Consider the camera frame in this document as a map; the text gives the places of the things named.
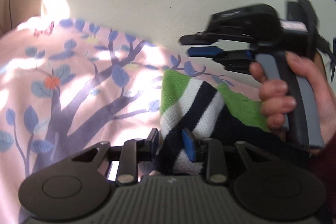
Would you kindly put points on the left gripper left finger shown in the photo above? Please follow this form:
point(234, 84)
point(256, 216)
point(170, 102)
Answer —
point(152, 143)

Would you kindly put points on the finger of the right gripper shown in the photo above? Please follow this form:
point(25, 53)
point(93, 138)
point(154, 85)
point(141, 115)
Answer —
point(200, 38)
point(237, 61)

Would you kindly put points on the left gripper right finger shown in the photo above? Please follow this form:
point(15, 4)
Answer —
point(192, 145)

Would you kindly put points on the green knitted sweater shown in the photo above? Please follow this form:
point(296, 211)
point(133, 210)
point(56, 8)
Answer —
point(210, 112)

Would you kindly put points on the person's right hand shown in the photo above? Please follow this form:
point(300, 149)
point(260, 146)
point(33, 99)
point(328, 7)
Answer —
point(276, 102)

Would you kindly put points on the pink floral bed sheet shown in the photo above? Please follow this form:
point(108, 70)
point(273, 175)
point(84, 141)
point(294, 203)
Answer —
point(69, 84)

